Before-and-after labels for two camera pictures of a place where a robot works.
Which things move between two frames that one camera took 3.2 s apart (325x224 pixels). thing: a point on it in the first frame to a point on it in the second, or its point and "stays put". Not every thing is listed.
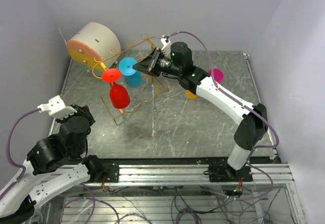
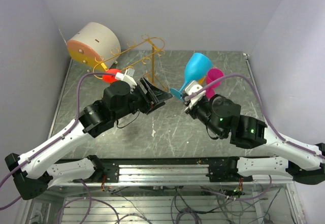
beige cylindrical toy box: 97,44 stays put
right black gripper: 149,65 to 191,110
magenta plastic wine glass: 218,74 stays put
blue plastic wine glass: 133,78 to 199,65
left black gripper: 82,110 to 152,98
